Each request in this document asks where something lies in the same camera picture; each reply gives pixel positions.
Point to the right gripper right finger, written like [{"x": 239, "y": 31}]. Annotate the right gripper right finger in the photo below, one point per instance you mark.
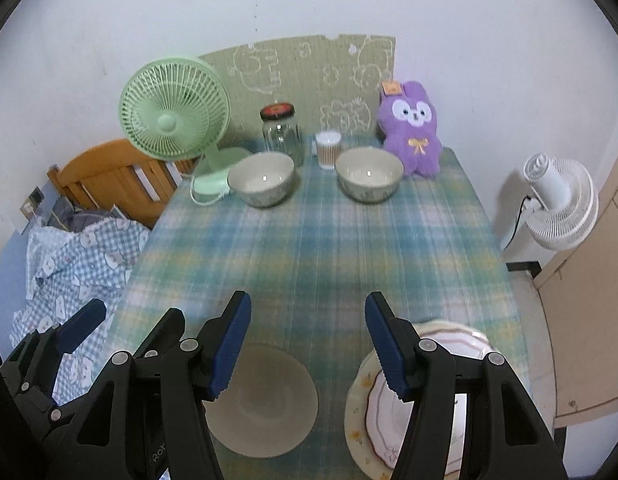
[{"x": 505, "y": 435}]

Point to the ceramic bowl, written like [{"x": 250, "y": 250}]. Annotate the ceramic bowl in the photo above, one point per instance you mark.
[
  {"x": 269, "y": 407},
  {"x": 368, "y": 175},
  {"x": 262, "y": 180}
]

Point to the scalloped yellow flower plate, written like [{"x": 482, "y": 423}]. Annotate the scalloped yellow flower plate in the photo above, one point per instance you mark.
[{"x": 358, "y": 442}]

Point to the green desk fan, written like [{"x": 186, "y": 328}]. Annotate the green desk fan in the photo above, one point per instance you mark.
[{"x": 174, "y": 109}]

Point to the red pattern white plate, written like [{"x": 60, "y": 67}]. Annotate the red pattern white plate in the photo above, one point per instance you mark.
[{"x": 387, "y": 417}]

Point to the plaid green tablecloth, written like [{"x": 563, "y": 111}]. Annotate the plaid green tablecloth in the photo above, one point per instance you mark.
[{"x": 308, "y": 265}]

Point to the glass jar black lid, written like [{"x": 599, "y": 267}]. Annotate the glass jar black lid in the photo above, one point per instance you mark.
[{"x": 280, "y": 131}]

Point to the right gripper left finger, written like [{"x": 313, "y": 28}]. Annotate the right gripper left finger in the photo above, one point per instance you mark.
[{"x": 191, "y": 373}]

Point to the green patterned mat board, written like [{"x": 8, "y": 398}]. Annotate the green patterned mat board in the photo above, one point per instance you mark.
[{"x": 333, "y": 84}]

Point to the white standing fan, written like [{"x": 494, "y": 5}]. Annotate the white standing fan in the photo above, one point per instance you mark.
[{"x": 563, "y": 206}]

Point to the wall power outlet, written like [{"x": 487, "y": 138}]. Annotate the wall power outlet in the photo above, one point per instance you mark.
[{"x": 32, "y": 203}]

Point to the cotton swab container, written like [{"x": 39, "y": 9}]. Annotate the cotton swab container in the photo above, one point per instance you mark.
[{"x": 328, "y": 148}]

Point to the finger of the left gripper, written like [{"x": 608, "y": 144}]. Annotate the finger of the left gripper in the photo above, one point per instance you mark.
[
  {"x": 30, "y": 371},
  {"x": 164, "y": 335}
]

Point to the purple plush bunny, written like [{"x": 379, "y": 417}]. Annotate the purple plush bunny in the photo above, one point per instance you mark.
[{"x": 408, "y": 120}]

